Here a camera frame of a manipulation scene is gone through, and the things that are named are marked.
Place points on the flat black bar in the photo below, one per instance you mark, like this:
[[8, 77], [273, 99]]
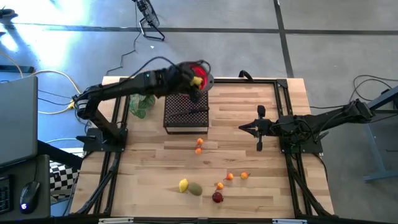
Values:
[[15, 69]]

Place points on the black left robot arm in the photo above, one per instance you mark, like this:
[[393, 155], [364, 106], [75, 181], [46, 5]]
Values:
[[124, 87]]

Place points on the blue-grey metal desk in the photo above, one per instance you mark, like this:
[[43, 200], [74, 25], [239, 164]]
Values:
[[376, 155]]

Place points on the small red-orange pear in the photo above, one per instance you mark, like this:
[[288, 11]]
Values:
[[219, 186], [229, 176]]

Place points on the black-white checkered board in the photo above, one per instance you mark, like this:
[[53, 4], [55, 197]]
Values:
[[62, 179]]

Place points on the silver aluminium strut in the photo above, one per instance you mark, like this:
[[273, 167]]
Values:
[[116, 221], [289, 221]]

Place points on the black keyboard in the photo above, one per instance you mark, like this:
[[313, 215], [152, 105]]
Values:
[[4, 196]]

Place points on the black perforated metal stand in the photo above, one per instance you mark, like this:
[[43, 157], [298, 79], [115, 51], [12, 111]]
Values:
[[186, 124]]

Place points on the green-brown kiwi fruit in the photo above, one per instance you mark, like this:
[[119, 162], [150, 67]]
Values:
[[195, 188]]

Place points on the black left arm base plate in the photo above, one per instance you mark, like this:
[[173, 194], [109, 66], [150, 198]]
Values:
[[90, 144]]

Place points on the green leafy potted plant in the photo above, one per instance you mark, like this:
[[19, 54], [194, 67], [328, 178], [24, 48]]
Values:
[[141, 107]]

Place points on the red collapsible colander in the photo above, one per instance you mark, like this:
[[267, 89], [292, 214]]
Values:
[[211, 81]]

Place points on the black aluminium table frame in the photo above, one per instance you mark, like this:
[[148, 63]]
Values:
[[248, 81]]

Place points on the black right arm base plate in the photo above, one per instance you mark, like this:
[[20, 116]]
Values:
[[311, 147]]

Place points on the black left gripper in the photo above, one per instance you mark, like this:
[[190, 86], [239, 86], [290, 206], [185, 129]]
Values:
[[180, 79]]

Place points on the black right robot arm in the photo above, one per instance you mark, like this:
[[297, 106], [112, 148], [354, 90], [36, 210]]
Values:
[[326, 119]]

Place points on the dark red apple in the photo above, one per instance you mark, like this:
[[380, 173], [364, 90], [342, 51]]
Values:
[[217, 197]]

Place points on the black desk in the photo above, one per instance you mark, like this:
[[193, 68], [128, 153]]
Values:
[[45, 174]]

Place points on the yellow lemon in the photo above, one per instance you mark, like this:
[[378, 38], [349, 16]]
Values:
[[196, 81], [183, 185]]

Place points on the black computer mouse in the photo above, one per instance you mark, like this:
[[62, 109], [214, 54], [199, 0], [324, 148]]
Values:
[[29, 196]]

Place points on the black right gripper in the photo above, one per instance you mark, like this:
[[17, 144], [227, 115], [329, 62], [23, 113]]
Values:
[[267, 127]]

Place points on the black floor fan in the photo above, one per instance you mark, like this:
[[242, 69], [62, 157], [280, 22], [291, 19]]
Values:
[[149, 14]]

